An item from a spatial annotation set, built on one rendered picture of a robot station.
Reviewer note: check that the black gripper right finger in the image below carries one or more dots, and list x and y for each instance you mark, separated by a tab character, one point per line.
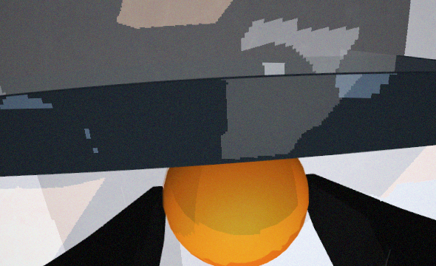
359	230

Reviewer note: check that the orange-brown ball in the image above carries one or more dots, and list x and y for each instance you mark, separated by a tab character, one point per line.
272	255

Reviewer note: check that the orange see-through ball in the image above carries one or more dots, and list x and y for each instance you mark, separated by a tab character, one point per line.
235	212

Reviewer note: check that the clear blue l-shaped low wall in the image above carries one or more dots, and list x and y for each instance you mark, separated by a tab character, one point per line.
211	121

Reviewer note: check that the clear low corner walls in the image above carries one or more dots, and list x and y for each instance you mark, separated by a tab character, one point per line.
222	68

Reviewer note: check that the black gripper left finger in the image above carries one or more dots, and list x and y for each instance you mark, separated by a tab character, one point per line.
134	237

